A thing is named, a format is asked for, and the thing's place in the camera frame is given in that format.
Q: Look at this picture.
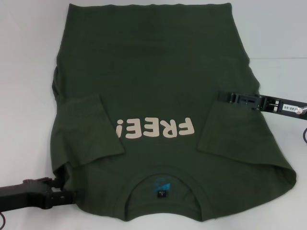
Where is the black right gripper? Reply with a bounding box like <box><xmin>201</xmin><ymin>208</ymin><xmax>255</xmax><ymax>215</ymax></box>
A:
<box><xmin>217</xmin><ymin>91</ymin><xmax>307</xmax><ymax>115</ymax></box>

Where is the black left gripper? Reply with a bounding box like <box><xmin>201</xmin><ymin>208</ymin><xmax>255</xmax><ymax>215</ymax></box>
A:
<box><xmin>0</xmin><ymin>176</ymin><xmax>79</xmax><ymax>214</ymax></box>

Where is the dark green FREE! t-shirt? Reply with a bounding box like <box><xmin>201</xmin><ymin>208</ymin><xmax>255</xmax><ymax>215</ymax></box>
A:
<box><xmin>51</xmin><ymin>2</ymin><xmax>297</xmax><ymax>230</ymax></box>

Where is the right arm cable with plug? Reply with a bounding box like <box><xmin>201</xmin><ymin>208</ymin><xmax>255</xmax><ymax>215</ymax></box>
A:
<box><xmin>296</xmin><ymin>103</ymin><xmax>307</xmax><ymax>139</ymax></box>

